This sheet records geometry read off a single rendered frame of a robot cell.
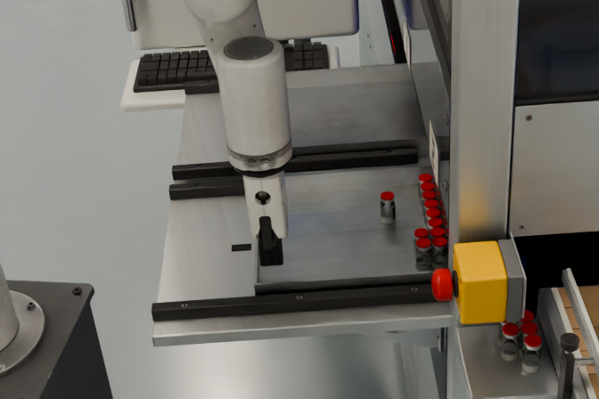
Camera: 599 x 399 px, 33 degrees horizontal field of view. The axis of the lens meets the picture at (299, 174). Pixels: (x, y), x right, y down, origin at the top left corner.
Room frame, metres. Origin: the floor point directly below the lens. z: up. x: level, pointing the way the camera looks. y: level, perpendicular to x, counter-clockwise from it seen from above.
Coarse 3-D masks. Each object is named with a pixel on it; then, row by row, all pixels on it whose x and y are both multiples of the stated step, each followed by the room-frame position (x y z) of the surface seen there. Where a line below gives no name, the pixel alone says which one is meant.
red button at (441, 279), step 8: (440, 272) 0.94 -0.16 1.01; (448, 272) 0.94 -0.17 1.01; (432, 280) 0.93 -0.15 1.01; (440, 280) 0.93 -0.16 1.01; (448, 280) 0.92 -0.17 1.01; (432, 288) 0.93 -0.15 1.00; (440, 288) 0.92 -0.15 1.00; (448, 288) 0.92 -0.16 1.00; (440, 296) 0.92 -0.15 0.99; (448, 296) 0.92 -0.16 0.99
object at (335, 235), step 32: (288, 192) 1.32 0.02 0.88; (320, 192) 1.31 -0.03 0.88; (352, 192) 1.30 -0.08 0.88; (416, 192) 1.29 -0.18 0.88; (288, 224) 1.24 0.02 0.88; (320, 224) 1.23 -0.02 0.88; (352, 224) 1.22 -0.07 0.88; (384, 224) 1.22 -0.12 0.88; (416, 224) 1.21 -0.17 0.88; (256, 256) 1.12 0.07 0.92; (288, 256) 1.16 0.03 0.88; (320, 256) 1.15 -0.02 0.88; (352, 256) 1.15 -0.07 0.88; (384, 256) 1.14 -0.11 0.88; (256, 288) 1.06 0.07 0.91; (288, 288) 1.06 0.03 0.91; (320, 288) 1.06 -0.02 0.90; (352, 288) 1.06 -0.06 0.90
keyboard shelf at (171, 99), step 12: (180, 48) 2.03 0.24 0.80; (192, 48) 2.02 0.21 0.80; (204, 48) 2.02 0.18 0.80; (336, 48) 1.96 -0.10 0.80; (336, 60) 1.90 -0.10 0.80; (132, 72) 1.92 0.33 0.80; (132, 84) 1.87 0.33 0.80; (132, 96) 1.82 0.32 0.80; (144, 96) 1.81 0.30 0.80; (156, 96) 1.81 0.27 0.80; (168, 96) 1.81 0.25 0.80; (180, 96) 1.80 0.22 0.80; (120, 108) 1.80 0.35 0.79; (132, 108) 1.79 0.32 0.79; (144, 108) 1.79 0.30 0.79; (156, 108) 1.79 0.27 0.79; (168, 108) 1.79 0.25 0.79; (180, 108) 1.79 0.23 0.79
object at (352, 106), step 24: (288, 72) 1.66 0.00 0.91; (312, 72) 1.66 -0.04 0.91; (336, 72) 1.65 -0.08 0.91; (360, 72) 1.65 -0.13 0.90; (384, 72) 1.65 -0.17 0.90; (408, 72) 1.65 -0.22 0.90; (288, 96) 1.63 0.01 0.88; (312, 96) 1.62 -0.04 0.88; (336, 96) 1.61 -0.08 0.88; (360, 96) 1.60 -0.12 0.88; (384, 96) 1.60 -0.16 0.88; (408, 96) 1.59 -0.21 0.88; (312, 120) 1.53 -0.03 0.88; (336, 120) 1.53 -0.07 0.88; (360, 120) 1.52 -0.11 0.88; (384, 120) 1.51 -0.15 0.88; (408, 120) 1.51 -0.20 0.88; (312, 144) 1.40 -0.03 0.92; (336, 144) 1.40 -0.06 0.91; (360, 144) 1.40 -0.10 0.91; (384, 144) 1.40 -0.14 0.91; (408, 144) 1.40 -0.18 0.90
